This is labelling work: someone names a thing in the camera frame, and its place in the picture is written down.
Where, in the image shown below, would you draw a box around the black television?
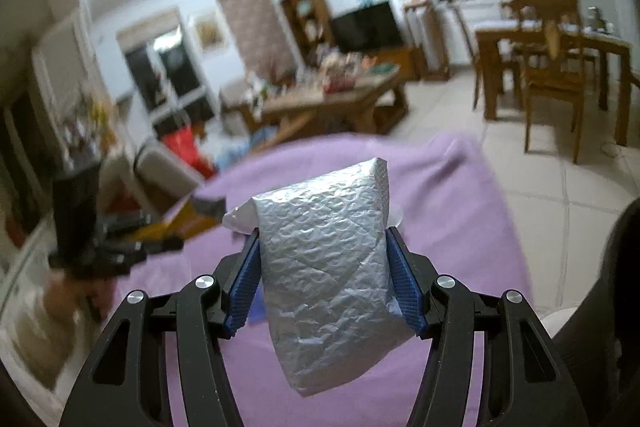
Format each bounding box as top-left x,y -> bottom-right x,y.
328,0 -> 405,55

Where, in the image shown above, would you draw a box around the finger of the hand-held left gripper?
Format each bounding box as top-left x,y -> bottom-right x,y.
97,213 -> 153,233
115,237 -> 185,260

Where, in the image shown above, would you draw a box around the red cushion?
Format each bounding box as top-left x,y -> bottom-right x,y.
161,124 -> 218,180

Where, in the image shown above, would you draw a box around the black bin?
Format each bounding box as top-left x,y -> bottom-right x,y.
552,199 -> 640,427

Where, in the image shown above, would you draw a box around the white side cabinet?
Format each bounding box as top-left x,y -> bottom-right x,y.
0,202 -> 81,390

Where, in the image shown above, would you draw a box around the yellow artificial flowers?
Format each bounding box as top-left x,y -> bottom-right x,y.
87,99 -> 113,132

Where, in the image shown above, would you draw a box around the white lattice cabinet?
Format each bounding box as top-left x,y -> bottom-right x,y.
30,19 -> 96,118

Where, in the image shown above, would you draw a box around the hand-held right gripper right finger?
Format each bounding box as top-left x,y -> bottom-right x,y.
385,226 -> 591,427

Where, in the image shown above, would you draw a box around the striped roller blind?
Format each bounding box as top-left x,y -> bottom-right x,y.
216,0 -> 301,75

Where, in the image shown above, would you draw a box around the wooden dining chair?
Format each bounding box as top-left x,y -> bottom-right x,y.
447,2 -> 483,110
510,0 -> 586,165

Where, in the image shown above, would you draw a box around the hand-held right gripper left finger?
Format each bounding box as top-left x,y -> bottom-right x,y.
60,227 -> 263,427

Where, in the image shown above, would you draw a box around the cow-print box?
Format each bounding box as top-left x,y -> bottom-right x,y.
320,54 -> 366,80

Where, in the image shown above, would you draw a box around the wooden sofa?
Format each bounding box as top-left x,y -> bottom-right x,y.
97,137 -> 221,228

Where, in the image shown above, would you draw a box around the white bubble mailer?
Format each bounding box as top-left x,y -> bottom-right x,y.
222,157 -> 413,400

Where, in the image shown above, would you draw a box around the wooden plant stand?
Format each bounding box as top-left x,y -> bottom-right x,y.
402,0 -> 451,82

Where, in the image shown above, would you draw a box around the wooden coffee table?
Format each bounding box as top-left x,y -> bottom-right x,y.
260,69 -> 410,142

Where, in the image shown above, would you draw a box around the glass balcony door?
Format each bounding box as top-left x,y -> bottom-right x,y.
116,9 -> 216,138

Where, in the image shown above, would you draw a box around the framed sunflower picture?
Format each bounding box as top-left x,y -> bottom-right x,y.
190,12 -> 226,54

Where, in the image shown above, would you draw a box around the wooden bookshelf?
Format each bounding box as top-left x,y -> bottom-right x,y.
279,0 -> 337,58

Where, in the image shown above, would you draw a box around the light blue cloth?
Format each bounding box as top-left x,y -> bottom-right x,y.
215,129 -> 276,170

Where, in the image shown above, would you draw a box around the person's left hand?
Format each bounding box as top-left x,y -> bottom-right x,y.
42,277 -> 108,323

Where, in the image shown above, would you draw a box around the wooden television cabinet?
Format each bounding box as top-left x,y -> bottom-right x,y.
370,47 -> 426,82

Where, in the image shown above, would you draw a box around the wooden armchair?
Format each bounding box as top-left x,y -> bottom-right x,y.
219,79 -> 271,135

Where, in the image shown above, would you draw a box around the yellow wrapper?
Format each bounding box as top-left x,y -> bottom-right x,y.
150,197 -> 226,243

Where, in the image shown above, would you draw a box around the purple tablecloth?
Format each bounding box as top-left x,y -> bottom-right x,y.
120,132 -> 533,427

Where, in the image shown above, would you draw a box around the wooden dining table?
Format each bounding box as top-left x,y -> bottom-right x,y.
474,27 -> 632,146

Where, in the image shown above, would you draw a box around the blue packet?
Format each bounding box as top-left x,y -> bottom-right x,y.
248,292 -> 268,324

